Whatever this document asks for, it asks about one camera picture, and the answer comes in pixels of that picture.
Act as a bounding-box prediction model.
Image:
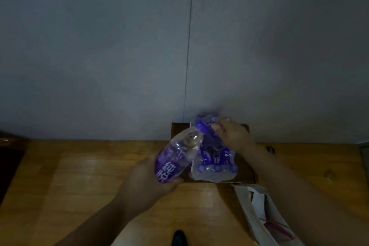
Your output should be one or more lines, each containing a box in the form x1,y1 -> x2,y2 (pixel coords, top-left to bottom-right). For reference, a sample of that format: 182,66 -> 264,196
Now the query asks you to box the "person's black shoe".
172,230 -> 188,246

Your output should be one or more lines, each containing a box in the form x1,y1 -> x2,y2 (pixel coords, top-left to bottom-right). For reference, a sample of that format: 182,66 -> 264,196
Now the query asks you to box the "person's left hand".
119,151 -> 184,212

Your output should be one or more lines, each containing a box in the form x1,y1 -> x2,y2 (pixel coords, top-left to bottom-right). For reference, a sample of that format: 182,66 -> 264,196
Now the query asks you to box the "person's right forearm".
244,142 -> 369,246

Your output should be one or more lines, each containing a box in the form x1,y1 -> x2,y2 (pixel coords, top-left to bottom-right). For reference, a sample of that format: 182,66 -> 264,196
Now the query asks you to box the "shrink-wrapped pack of water bottles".
189,114 -> 240,183

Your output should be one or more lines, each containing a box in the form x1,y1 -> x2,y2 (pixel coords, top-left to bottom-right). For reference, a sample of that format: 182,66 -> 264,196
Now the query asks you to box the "purple label water bottle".
155,128 -> 203,185

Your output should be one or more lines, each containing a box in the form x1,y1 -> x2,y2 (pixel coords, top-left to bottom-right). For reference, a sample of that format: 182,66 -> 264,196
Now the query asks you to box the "person's left forearm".
53,195 -> 146,246

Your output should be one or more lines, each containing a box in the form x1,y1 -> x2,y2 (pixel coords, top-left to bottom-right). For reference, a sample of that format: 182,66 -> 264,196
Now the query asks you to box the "white paper bag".
230,184 -> 307,246

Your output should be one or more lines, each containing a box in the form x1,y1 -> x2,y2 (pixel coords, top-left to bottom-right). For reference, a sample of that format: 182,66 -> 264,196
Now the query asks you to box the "dark furniture piece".
0,129 -> 31,206

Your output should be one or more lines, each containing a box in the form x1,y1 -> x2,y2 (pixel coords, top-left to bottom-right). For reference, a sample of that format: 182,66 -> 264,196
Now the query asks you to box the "person's right hand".
212,120 -> 256,155

